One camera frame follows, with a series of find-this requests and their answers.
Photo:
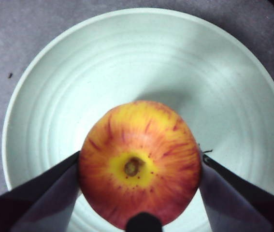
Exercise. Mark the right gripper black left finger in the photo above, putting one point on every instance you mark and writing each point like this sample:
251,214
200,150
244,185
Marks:
35,205

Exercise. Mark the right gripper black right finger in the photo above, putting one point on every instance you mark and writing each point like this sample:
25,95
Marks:
243,205

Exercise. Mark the red yellow apple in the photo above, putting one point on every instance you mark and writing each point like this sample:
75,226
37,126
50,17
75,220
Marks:
139,149

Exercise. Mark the pale green plate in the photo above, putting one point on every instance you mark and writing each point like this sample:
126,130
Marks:
136,60

